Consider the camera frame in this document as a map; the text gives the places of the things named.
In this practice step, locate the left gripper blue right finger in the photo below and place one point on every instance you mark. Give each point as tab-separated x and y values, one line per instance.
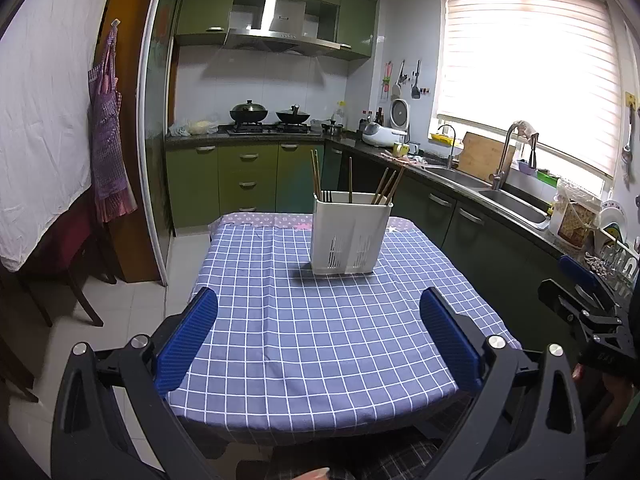
453	344

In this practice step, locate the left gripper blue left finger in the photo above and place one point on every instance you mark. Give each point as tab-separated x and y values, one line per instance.
179	338

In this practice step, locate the reddish brown chopstick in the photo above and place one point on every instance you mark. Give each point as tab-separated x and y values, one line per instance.
393	190

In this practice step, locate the brown chopstick group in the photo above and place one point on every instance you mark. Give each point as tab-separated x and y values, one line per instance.
379	189

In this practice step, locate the brown wooden chopstick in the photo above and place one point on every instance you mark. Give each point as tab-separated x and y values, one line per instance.
350	185

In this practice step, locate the black plastic fork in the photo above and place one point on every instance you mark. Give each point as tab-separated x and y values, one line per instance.
327	196

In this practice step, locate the light bamboo chopstick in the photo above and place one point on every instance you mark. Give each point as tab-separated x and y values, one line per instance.
312	169
318	172

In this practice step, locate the dark brown chopstick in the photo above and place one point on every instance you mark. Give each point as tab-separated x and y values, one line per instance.
384	196

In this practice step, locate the steel kitchen sink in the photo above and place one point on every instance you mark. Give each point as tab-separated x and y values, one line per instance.
501	201

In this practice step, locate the right hand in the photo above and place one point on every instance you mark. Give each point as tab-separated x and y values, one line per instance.
603	398

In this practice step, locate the left hand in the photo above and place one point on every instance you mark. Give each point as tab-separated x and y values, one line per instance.
317	474

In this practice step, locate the blue checkered tablecloth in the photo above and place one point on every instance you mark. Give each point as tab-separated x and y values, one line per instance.
294	356

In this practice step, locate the dark wooden chair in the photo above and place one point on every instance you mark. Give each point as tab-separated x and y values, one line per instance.
60	251

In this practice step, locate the white plastic utensil holder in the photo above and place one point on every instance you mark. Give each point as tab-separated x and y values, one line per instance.
347	233

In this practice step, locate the purple apron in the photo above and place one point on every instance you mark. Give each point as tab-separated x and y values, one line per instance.
112	191

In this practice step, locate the green lower cabinets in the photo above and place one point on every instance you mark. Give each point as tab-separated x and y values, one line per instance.
209	181

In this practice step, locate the small curved faucet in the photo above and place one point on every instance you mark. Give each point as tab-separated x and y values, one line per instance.
443	128

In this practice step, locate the wooden cutting board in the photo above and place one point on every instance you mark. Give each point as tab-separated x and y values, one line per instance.
480	156

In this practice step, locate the glass sliding door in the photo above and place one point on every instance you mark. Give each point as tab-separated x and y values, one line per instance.
152	124

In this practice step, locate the steel sink faucet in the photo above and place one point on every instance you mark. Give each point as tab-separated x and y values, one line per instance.
519	129

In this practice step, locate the plastic bag on counter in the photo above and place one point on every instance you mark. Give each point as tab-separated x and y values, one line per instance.
191	127

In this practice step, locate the white rice cooker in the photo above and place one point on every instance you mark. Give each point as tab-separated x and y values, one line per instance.
381	136

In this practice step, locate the black wok with lid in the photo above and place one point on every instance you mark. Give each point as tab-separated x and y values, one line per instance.
248	113

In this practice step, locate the small black pot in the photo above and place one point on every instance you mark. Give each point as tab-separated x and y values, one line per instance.
331	128

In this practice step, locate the black wok right burner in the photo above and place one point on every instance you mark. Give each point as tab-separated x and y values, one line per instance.
293	116

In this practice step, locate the window roller blind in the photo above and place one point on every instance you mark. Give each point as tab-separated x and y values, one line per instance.
553	63

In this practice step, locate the white hanging sheet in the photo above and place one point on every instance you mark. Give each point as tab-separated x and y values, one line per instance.
46	54

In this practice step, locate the steel range hood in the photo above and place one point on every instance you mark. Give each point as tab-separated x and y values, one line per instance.
301	27

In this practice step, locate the round white wall appliance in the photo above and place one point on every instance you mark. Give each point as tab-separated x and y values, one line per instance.
400	114

